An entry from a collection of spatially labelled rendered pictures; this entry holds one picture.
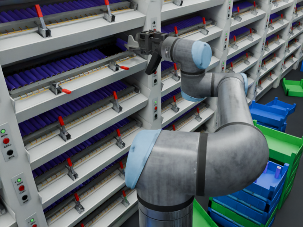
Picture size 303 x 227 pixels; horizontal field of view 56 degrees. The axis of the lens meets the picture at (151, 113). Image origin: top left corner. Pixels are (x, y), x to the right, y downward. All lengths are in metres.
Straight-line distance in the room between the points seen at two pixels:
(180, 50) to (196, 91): 0.16
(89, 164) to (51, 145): 0.24
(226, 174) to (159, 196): 0.12
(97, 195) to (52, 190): 0.27
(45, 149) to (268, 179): 1.04
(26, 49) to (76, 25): 0.21
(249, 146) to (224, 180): 0.08
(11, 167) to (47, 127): 0.20
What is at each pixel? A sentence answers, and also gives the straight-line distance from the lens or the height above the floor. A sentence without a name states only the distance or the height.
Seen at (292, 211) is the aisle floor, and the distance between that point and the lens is 1.89.
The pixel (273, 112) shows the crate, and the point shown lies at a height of 0.09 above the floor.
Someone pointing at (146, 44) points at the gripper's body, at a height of 0.99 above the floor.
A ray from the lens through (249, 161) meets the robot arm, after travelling 0.52.
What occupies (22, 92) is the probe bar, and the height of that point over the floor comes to 0.92.
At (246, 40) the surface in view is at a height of 0.71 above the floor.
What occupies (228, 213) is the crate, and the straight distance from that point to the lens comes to 1.61.
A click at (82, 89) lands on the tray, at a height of 0.87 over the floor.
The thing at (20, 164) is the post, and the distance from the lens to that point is 1.01.
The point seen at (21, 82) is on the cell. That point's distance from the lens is 1.02.
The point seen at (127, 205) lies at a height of 0.15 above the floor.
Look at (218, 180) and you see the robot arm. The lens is 0.50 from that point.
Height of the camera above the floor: 1.29
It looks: 29 degrees down
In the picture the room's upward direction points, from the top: 1 degrees counter-clockwise
